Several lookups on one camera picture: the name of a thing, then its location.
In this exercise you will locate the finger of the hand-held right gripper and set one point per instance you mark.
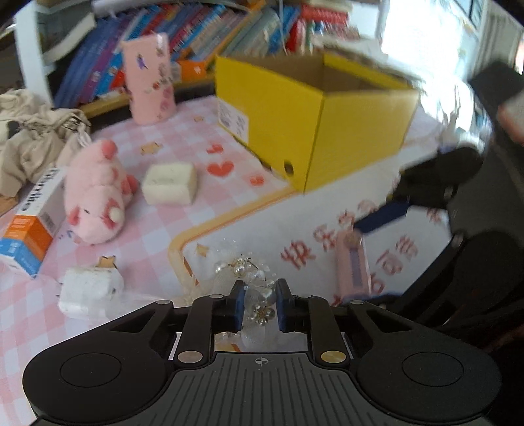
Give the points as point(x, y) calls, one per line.
point(385, 217)
point(430, 270)

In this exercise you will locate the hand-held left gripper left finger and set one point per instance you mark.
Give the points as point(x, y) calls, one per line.
point(235, 305)

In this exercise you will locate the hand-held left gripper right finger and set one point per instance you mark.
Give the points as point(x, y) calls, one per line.
point(282, 305)

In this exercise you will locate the pink rectangular case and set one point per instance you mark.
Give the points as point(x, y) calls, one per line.
point(354, 266)

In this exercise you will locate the yellow cardboard box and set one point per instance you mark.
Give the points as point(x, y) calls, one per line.
point(360, 135)

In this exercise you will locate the small cream box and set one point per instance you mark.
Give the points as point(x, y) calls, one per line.
point(170, 184)

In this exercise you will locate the white charger adapter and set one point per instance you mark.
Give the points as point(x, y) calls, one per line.
point(86, 293)

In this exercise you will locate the pink checked desktop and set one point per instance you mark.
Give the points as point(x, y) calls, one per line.
point(155, 245)

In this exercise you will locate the stack of paper booklets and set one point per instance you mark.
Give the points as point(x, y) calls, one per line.
point(368, 53)

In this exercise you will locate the pink plush pig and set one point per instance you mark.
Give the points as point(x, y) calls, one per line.
point(96, 192)

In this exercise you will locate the white orange toothpaste box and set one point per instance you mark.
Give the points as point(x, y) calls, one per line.
point(32, 225)

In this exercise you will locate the orange small box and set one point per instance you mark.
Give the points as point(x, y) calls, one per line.
point(196, 70)

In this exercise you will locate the pink sticker canister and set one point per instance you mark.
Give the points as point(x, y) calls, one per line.
point(149, 82)

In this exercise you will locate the beige cloth bag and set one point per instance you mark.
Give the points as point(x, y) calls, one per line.
point(37, 135)

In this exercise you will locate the row of colourful books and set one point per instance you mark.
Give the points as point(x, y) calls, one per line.
point(102, 61)

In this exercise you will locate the white bookshelf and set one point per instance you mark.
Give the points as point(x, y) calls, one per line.
point(35, 73)

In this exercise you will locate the black white book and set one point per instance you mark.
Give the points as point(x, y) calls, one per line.
point(69, 37)

